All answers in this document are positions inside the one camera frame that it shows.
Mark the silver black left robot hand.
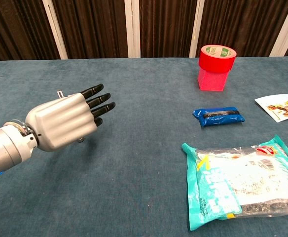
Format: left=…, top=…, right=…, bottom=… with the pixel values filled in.
left=25, top=83, right=116, bottom=153

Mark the teal felt table cover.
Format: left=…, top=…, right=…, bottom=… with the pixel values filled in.
left=0, top=56, right=288, bottom=237

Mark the pink hexagonal block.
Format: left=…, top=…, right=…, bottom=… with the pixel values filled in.
left=197, top=68, right=231, bottom=92

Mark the blue cookie packet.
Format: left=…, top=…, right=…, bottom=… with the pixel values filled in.
left=192, top=106, right=246, bottom=128

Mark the teal snack bag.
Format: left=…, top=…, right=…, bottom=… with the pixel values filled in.
left=181, top=134, right=288, bottom=232

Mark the red tape roll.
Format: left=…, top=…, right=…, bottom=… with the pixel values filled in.
left=198, top=44, right=237, bottom=74

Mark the white picture card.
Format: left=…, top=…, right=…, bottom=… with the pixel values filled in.
left=254, top=93, right=288, bottom=123

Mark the white partition post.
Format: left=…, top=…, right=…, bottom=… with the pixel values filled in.
left=269, top=0, right=288, bottom=57
left=188, top=0, right=206, bottom=58
left=124, top=0, right=142, bottom=59
left=42, top=0, right=69, bottom=60

